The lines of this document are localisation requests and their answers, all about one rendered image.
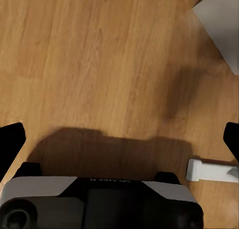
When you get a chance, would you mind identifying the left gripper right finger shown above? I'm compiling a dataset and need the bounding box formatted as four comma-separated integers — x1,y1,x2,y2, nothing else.
223,122,239,162

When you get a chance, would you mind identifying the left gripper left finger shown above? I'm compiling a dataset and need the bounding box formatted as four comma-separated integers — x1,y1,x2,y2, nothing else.
0,122,26,182

